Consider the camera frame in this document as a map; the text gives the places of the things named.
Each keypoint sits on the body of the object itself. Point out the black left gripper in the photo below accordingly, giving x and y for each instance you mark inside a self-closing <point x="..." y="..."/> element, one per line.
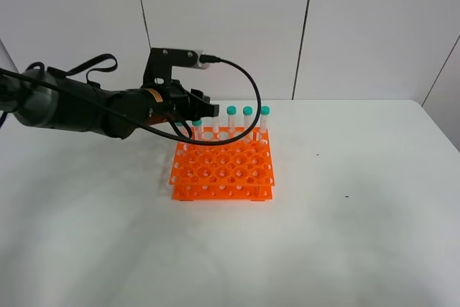
<point x="173" y="103"/>

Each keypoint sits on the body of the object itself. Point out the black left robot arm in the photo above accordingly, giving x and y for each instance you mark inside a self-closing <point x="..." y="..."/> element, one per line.
<point x="46" y="97"/>

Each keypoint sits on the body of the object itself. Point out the teal cap tube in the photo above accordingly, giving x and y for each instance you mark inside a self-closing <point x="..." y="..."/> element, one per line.
<point x="231" y="116"/>
<point x="216" y="125"/>
<point x="247" y="113"/>
<point x="264" y="114"/>
<point x="197" y="129"/>
<point x="184" y="133"/>

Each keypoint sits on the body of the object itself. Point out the teal cap tube front left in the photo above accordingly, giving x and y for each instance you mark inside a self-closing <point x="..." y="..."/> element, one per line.
<point x="184" y="133"/>

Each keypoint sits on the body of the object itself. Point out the orange test tube rack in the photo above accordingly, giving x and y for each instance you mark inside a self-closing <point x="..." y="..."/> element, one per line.
<point x="242" y="170"/>

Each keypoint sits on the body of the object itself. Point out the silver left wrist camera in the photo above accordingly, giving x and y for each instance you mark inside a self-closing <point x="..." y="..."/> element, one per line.
<point x="199" y="64"/>

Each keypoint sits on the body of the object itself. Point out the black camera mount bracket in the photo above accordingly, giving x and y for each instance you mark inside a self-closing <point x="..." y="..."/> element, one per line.
<point x="161" y="62"/>

